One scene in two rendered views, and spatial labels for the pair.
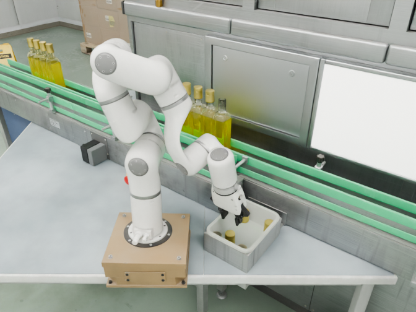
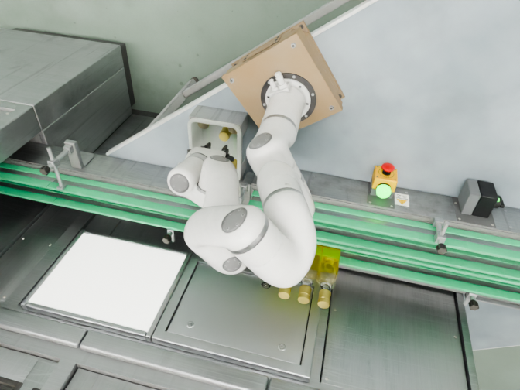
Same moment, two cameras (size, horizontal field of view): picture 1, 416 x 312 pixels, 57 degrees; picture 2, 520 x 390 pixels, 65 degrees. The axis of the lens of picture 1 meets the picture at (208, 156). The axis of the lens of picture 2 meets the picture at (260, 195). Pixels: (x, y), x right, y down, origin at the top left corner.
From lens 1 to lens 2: 0.87 m
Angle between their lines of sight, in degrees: 41
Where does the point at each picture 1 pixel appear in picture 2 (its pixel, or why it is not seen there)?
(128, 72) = (212, 219)
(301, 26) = (169, 376)
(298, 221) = not seen: hidden behind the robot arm
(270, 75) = (219, 323)
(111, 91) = (271, 206)
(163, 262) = (241, 68)
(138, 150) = (260, 159)
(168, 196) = (331, 165)
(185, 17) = not seen: outside the picture
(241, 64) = (257, 338)
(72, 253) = (378, 38)
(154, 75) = (190, 226)
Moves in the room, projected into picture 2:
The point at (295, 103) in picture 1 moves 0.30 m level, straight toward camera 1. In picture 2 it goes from (193, 295) to (148, 226)
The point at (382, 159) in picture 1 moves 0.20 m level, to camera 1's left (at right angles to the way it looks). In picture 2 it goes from (117, 248) to (155, 233)
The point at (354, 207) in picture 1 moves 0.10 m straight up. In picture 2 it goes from (128, 196) to (113, 214)
